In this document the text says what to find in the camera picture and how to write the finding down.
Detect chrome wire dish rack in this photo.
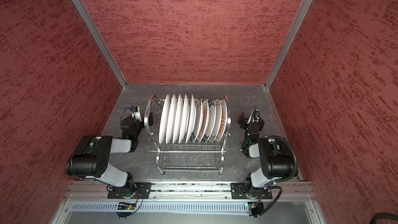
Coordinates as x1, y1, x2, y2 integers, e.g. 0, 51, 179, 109
144, 95, 231, 174

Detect white plate green red rim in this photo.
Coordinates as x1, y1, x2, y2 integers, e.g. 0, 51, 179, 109
208, 99, 221, 143

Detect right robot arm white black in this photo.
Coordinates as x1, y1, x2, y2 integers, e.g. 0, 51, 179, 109
238, 108, 299, 197

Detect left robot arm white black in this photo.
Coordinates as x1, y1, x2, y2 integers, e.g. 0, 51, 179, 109
65, 114, 144, 199

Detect white plate red black characters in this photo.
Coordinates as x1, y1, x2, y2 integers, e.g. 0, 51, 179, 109
202, 99, 216, 142

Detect patterned plate dark rim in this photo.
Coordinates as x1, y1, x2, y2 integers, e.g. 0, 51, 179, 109
198, 99, 208, 142

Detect patterned plate green rim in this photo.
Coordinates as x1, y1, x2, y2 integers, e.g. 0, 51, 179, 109
191, 99, 203, 143

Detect left small circuit board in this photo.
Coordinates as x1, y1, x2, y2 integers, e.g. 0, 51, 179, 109
117, 202, 137, 212

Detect small circuit board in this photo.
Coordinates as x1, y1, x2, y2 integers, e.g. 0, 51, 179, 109
247, 202, 264, 217
117, 202, 137, 212

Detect right small circuit board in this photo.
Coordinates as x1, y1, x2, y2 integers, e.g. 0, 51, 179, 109
247, 202, 264, 217

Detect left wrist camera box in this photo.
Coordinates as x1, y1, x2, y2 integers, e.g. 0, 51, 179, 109
130, 106, 142, 121

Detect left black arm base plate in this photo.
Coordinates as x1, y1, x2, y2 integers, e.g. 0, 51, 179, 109
107, 182, 152, 200

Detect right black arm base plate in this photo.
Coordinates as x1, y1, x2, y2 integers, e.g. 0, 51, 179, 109
230, 183, 273, 200

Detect aluminium mounting rail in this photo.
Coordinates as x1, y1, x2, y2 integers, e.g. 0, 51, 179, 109
63, 180, 318, 202

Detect left aluminium corner post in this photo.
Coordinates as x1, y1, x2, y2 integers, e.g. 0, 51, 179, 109
72, 0, 128, 89

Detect aluminium corner post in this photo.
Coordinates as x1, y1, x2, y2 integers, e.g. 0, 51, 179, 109
72, 0, 128, 89
265, 0, 313, 90

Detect black cable bottom right corner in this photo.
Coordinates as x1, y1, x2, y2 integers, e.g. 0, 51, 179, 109
369, 212, 398, 224

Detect right aluminium corner post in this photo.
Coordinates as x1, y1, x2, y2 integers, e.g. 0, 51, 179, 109
265, 0, 313, 90

